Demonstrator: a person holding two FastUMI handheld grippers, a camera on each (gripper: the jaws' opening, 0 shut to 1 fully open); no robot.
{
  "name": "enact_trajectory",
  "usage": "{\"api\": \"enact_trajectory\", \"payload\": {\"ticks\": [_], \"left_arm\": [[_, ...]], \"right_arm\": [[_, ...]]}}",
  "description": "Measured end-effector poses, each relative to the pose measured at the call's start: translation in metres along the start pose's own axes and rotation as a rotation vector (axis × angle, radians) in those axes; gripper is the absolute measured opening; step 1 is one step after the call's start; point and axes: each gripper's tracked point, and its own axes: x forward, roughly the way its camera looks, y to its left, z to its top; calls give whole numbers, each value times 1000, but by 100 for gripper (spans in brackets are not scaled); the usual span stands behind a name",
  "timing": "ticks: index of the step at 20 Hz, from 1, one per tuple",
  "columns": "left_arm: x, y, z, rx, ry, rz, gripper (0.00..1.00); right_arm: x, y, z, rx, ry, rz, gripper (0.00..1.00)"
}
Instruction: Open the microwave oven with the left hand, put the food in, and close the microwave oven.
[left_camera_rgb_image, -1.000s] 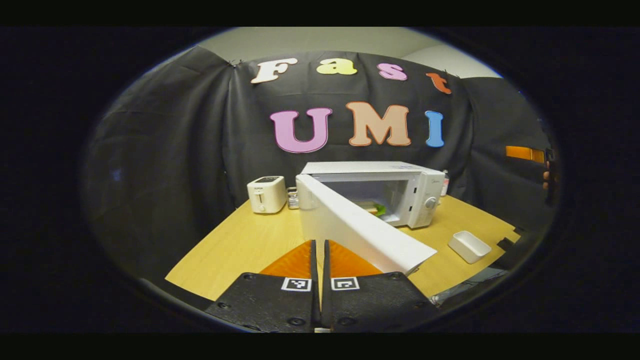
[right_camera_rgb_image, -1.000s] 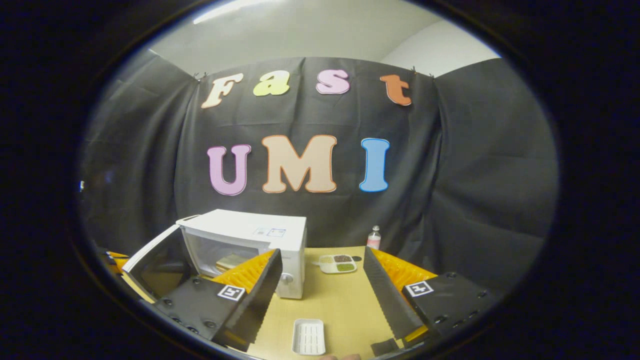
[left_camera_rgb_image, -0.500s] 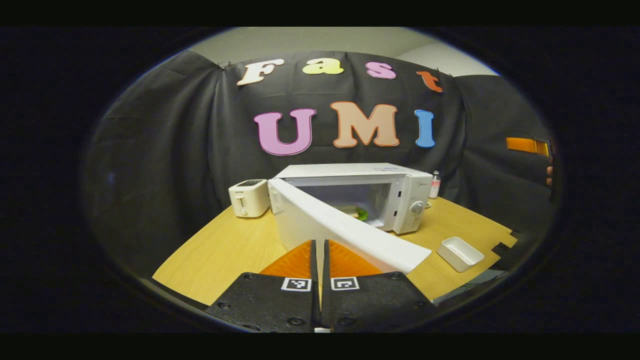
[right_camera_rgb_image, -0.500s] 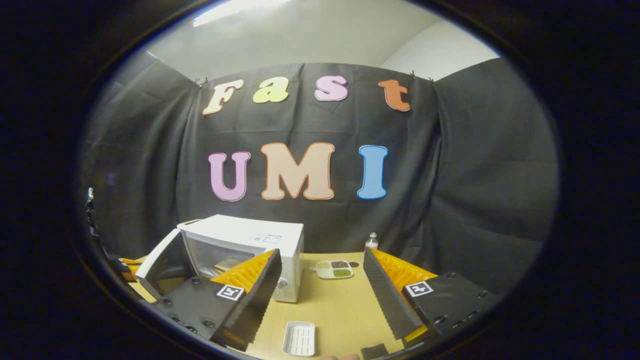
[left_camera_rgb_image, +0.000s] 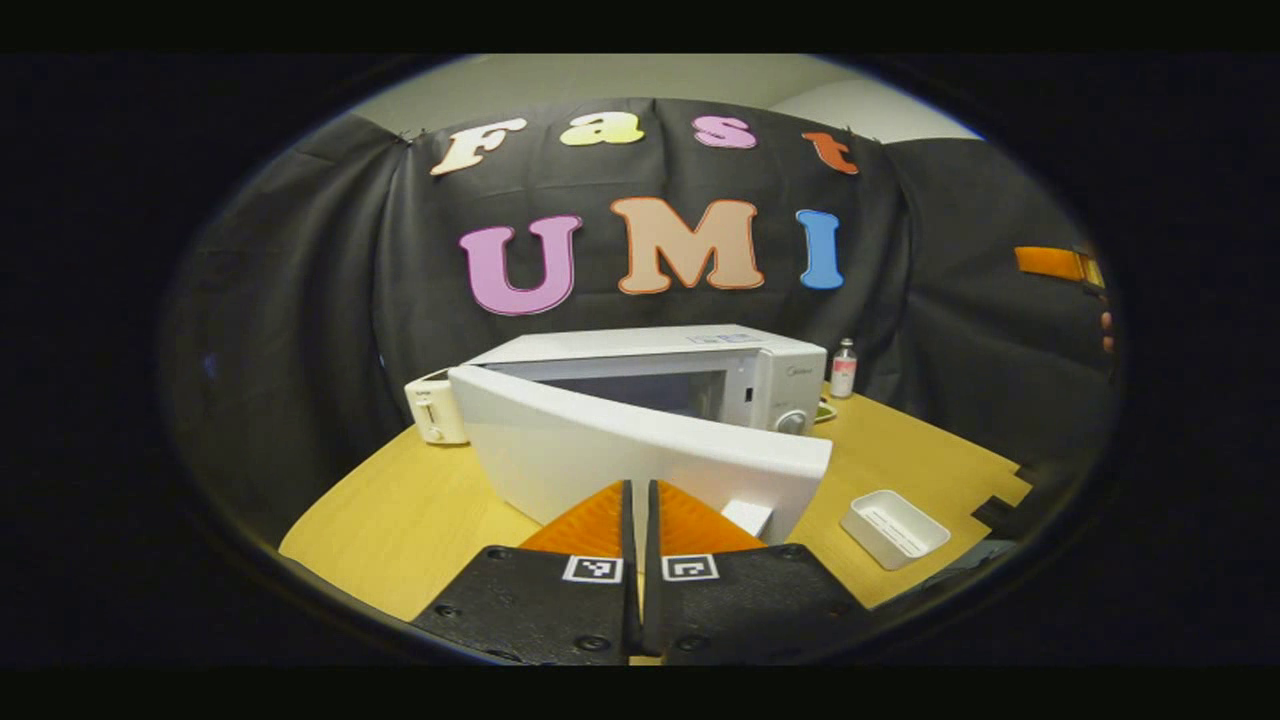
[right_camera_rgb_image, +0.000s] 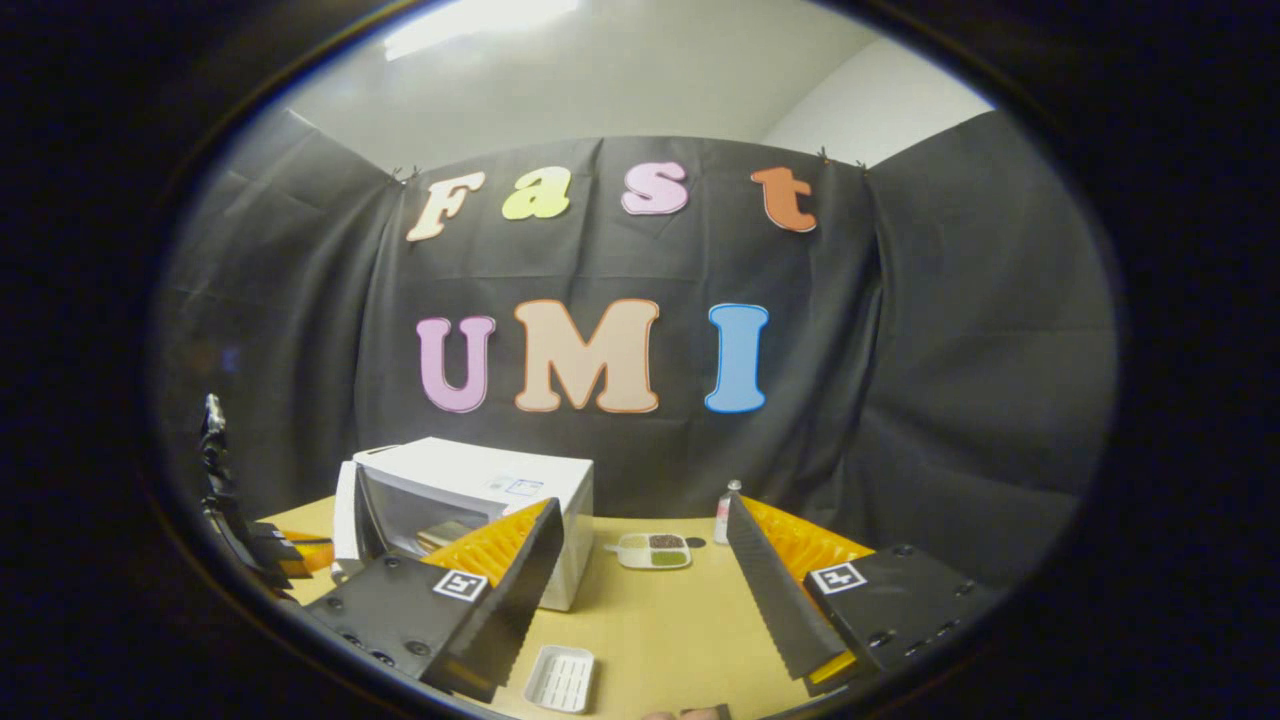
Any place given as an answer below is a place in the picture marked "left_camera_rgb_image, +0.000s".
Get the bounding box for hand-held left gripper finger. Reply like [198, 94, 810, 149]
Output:
[410, 480, 641, 666]
[640, 480, 871, 666]

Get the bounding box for white microwave oven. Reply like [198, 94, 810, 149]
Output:
[448, 323, 833, 546]

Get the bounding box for white rectangular tray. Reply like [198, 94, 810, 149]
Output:
[840, 490, 951, 571]

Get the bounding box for white toaster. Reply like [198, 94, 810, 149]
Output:
[404, 368, 471, 445]

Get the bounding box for black backdrop cloth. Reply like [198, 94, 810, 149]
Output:
[160, 97, 1121, 546]

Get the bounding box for black table edge bracket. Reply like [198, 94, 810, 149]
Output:
[972, 465, 1033, 543]

